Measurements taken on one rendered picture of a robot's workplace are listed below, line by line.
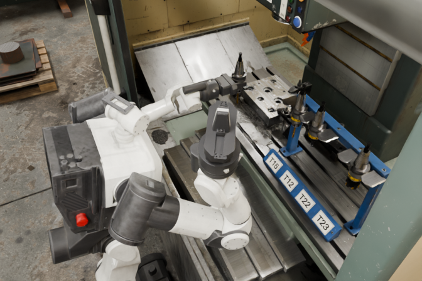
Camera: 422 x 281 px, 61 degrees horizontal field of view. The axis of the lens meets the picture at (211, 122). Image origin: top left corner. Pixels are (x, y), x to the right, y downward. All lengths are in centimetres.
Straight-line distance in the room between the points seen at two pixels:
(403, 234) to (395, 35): 19
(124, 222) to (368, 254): 63
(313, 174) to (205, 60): 122
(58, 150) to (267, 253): 96
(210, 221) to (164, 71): 158
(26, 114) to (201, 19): 187
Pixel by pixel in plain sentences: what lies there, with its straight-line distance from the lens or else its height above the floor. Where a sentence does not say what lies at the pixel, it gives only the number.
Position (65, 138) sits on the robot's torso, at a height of 142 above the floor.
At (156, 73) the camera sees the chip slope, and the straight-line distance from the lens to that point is 242.
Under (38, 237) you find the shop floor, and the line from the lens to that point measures 269.
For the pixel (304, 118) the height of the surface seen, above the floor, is 122.
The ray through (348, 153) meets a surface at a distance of 132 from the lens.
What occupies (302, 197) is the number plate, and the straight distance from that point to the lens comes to 151.
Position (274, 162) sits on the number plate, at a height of 94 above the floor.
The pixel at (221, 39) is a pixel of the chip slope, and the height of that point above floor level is 82.
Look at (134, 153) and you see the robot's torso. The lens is 103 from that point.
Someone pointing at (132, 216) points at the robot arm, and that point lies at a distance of 91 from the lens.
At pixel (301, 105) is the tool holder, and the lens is 141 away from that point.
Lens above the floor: 212
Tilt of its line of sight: 42 degrees down
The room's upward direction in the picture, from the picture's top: straight up
